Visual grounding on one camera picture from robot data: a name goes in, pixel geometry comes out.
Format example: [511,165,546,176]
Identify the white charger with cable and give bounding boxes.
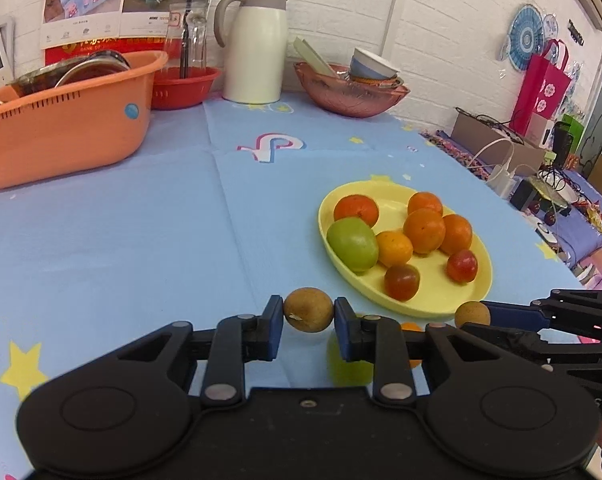
[468,138,519,196]

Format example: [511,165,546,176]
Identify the brown kiwi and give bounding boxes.
[454,300,492,328]
[283,287,335,333]

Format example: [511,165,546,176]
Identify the patterned ceramic bowl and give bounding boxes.
[348,74,404,89]

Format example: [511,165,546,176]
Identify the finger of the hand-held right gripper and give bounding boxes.
[481,288,602,333]
[461,323,602,418]

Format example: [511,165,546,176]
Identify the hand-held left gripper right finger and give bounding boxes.
[333,297,487,406]

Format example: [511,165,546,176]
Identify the black device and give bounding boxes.
[510,177,542,211]

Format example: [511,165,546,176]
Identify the wall poster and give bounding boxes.
[41,0,222,66]

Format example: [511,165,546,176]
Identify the round green mango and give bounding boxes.
[326,217,380,275]

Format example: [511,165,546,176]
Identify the steel lid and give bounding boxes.
[56,51,130,86]

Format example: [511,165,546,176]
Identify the colourful patterned cloth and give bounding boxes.
[421,130,487,176]

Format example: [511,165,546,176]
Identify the steel pan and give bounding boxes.
[11,62,89,98]

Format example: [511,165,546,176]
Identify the red plastic bowl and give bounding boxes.
[151,66,222,111]

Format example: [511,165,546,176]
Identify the purple cloth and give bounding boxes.
[531,170,602,266]

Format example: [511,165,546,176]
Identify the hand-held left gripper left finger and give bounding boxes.
[116,295,285,407]

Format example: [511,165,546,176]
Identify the orange plastic basket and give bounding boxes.
[0,50,169,191]

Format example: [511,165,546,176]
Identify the yellowish orange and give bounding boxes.
[376,230,414,268]

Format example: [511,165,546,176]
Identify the green bag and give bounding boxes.
[561,112,587,156]

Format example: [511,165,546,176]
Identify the large dark orange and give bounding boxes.
[333,194,380,228]

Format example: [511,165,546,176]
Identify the pink glass bowl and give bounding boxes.
[294,61,411,119]

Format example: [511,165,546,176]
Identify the glass pitcher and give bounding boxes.
[166,2,209,79]

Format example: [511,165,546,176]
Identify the yellow oval plate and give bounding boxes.
[317,180,493,318]

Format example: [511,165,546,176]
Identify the pale green plastic scoop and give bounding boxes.
[293,36,349,79]

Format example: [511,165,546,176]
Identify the white thermos jug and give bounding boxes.
[213,0,288,105]

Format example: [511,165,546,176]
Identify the oblong green mango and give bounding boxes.
[327,332,375,388]

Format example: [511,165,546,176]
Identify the cardboard box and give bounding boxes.
[451,107,542,161]

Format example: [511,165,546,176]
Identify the large blue round fan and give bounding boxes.
[498,4,547,71]

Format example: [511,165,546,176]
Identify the pink gift bag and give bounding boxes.
[508,39,572,136]

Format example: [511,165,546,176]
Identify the small orange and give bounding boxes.
[400,321,424,368]

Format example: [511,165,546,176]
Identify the blue printed tablecloth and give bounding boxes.
[0,92,589,461]

